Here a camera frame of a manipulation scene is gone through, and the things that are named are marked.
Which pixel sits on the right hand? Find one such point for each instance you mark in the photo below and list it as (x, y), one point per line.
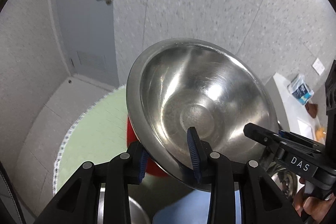
(322, 211)

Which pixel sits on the small steel bowl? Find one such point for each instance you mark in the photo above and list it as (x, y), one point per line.
(286, 180)

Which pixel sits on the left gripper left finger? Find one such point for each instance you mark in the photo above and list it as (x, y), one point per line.
(137, 163)

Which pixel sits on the large steel bowl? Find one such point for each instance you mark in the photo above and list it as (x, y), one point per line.
(180, 83)

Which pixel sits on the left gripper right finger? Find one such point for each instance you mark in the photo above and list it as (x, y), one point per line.
(199, 151)

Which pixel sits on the grey door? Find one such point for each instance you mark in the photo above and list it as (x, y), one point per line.
(88, 35)

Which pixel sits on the blue white tissue pack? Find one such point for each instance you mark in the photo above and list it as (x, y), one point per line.
(300, 90)

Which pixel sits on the medium steel bowl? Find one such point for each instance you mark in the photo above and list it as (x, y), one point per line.
(137, 214)

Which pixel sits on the green round table mat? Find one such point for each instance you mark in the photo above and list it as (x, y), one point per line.
(98, 135)

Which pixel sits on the white sink counter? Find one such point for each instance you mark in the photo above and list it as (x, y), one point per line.
(291, 115)

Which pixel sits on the brown cloth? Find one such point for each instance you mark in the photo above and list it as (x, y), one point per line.
(312, 109)

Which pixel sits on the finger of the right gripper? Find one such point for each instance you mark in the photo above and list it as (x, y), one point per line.
(261, 135)

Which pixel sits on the orange soap bottle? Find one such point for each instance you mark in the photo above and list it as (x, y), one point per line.
(320, 133)

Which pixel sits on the blue plastic plate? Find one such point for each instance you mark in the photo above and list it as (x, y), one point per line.
(192, 208)

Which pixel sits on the white double wall socket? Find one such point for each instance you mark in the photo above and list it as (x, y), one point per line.
(318, 66)

